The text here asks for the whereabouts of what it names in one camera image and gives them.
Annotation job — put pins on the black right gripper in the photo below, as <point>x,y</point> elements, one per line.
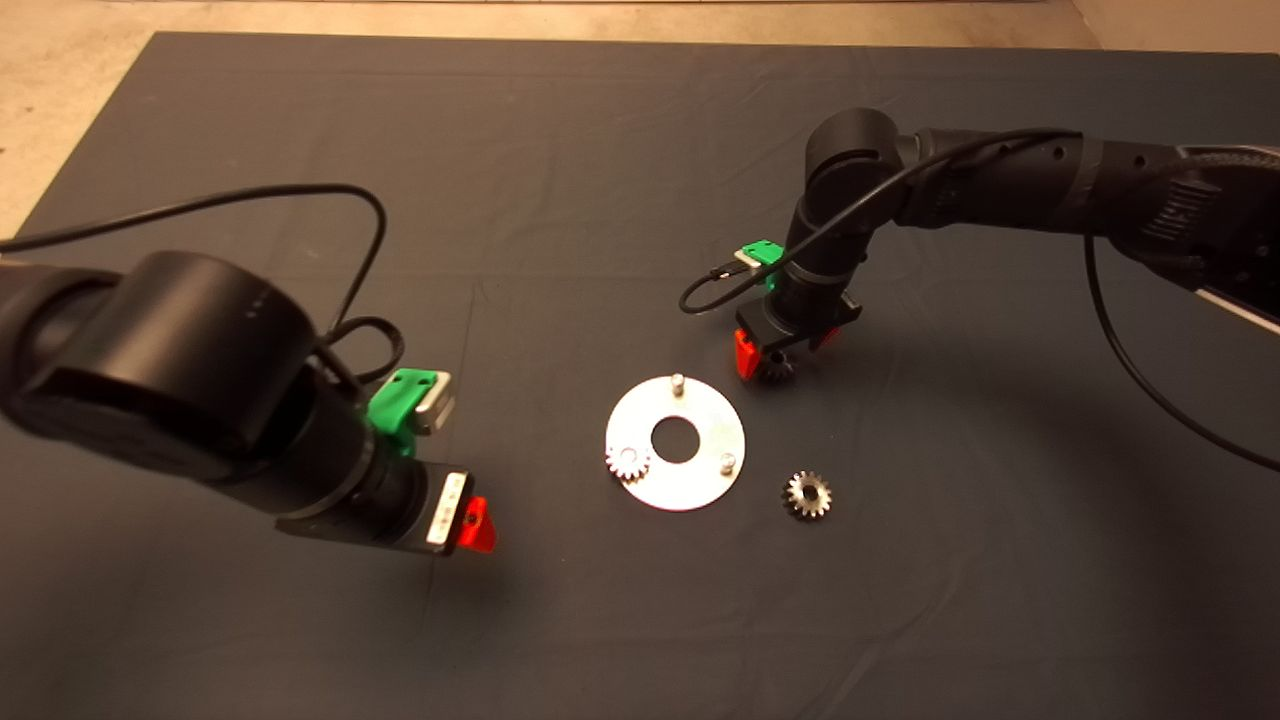
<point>790,332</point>

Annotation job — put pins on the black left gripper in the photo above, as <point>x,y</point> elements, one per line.
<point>410,537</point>

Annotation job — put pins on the small steel planetary gear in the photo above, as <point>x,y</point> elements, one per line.
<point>615,463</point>
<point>779,376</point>
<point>795,505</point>

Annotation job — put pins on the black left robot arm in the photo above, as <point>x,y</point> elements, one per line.
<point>180,370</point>

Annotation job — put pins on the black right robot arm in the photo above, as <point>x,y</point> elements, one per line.
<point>1000,180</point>

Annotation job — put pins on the round metal carrier plate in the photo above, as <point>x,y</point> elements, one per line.
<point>690,490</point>

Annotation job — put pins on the dark grey table cloth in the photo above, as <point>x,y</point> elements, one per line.
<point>700,620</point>

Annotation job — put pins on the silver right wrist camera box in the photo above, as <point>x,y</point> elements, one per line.
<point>742,263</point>

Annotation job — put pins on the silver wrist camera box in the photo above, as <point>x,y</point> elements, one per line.
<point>742,263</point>
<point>436,410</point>

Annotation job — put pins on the green right camera mount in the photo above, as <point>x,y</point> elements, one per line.
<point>762,252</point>

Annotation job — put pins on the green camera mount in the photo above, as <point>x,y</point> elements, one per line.
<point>762,252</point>
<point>395,400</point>

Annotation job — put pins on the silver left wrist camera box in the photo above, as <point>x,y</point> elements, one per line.
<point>436,410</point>

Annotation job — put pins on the green left camera mount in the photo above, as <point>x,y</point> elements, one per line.
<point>395,400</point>

